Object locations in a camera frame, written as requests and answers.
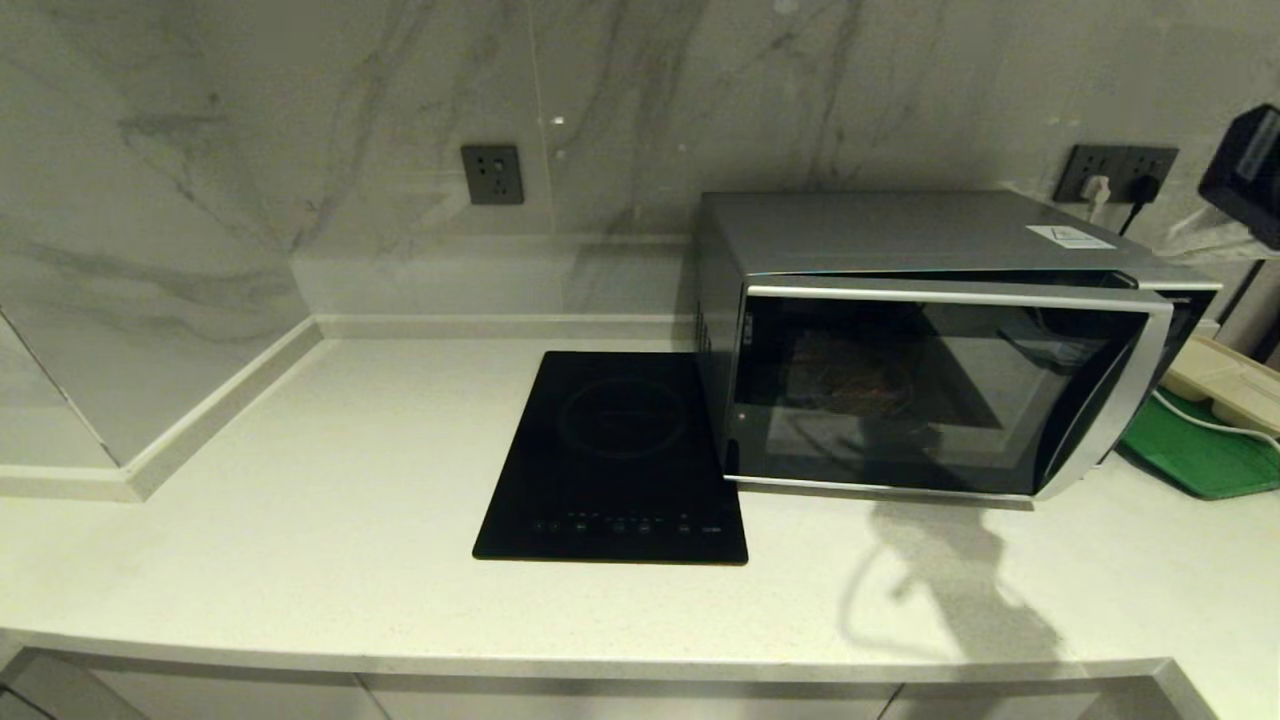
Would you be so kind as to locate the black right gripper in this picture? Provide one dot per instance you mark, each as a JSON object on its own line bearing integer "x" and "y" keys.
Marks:
{"x": 1245, "y": 175}

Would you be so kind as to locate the black glass microwave door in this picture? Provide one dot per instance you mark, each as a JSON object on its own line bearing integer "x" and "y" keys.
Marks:
{"x": 900, "y": 390}

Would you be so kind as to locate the purple plate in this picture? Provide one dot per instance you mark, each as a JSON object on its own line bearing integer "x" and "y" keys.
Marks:
{"x": 850, "y": 380}

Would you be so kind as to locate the silver microwave oven body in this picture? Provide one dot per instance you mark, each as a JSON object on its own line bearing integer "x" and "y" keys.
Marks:
{"x": 880, "y": 230}

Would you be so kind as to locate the white plug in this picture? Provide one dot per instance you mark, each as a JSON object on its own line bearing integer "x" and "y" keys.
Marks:
{"x": 1096, "y": 192}

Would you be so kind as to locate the white sticker label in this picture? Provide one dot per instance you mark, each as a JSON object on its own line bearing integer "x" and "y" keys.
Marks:
{"x": 1070, "y": 238}

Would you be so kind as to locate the beige power strip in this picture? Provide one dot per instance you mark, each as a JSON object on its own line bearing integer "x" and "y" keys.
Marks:
{"x": 1220, "y": 380}

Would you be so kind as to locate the green plastic tray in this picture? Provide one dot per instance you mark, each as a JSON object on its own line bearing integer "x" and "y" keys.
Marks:
{"x": 1190, "y": 460}

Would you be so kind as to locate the black induction cooktop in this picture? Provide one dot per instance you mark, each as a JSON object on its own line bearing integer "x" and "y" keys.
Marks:
{"x": 610, "y": 460}

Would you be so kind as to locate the grey double wall socket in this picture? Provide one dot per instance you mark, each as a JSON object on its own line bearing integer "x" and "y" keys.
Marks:
{"x": 1112, "y": 160}

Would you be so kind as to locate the grey single wall socket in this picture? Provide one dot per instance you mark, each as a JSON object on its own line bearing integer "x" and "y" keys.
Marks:
{"x": 492, "y": 176}

